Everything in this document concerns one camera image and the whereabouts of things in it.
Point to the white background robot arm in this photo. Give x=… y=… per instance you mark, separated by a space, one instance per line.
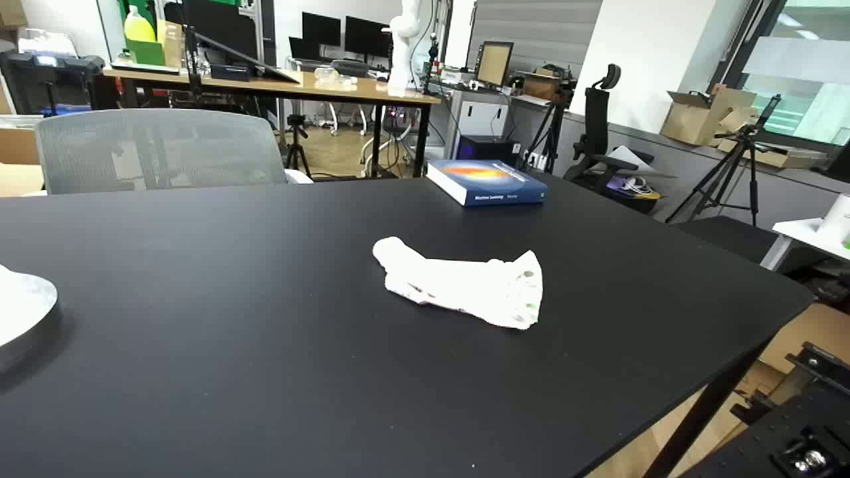
x=403 y=40

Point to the white crumpled towel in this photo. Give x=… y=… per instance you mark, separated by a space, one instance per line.
x=465 y=285

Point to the blue hardcover book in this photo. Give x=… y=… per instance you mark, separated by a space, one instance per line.
x=485 y=179

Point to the black computer tower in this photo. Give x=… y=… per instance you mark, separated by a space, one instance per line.
x=488 y=149

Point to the white cabinet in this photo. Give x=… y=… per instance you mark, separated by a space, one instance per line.
x=481 y=116

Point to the small black tripod stand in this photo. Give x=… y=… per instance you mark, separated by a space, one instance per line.
x=296 y=136

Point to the long wooden table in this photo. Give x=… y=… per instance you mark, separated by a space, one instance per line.
x=319 y=86

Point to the small framed monitor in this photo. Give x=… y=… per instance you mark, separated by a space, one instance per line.
x=495 y=64

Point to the small brown cardboard box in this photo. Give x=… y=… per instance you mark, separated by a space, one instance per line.
x=541 y=86

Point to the black headrest office chair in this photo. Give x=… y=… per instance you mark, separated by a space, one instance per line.
x=596 y=126

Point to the black table robot stand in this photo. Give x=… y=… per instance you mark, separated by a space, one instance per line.
x=265 y=372

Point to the row of monitors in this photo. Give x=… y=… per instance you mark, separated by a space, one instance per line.
x=362 y=34

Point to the grey mesh office chair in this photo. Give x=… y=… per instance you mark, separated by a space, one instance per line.
x=159 y=149

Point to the open cardboard box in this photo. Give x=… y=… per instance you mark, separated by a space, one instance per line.
x=690 y=119

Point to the black pole stand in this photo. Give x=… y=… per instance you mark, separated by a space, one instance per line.
x=192 y=60

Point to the large black monitor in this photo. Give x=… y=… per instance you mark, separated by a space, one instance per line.
x=222 y=26

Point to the green box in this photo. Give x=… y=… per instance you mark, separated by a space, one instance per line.
x=146 y=52

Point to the flat cardboard box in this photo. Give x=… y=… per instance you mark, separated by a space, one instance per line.
x=783 y=158

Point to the white side table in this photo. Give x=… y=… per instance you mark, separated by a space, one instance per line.
x=807 y=234

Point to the window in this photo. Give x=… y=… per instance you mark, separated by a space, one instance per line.
x=797 y=86

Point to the black perforated metal plate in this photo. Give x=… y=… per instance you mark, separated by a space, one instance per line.
x=783 y=431

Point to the black equipment case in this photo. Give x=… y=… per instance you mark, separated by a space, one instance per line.
x=46 y=83

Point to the white cup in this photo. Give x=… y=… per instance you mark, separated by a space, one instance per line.
x=838 y=219

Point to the camera on tripod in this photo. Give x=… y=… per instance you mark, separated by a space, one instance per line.
x=752 y=143
x=553 y=126

